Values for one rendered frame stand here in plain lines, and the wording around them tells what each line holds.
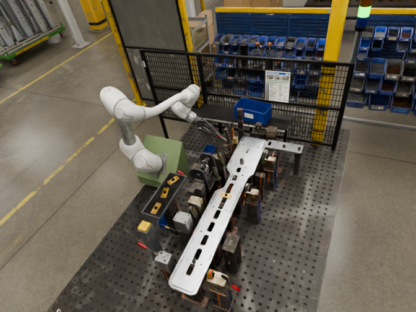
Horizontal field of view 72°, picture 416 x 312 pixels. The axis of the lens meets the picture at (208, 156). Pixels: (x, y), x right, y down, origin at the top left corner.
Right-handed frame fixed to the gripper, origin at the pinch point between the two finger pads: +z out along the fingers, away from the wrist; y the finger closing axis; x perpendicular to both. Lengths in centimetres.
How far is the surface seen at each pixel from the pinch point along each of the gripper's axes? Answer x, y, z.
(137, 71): 163, -154, -147
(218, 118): 33.7, -16.4, -4.1
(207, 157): -29.0, 4.6, 4.8
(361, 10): 53, 113, 32
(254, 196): -43, 15, 45
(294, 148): 15, 21, 59
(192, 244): -90, -1, 25
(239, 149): 1.7, -1.5, 24.2
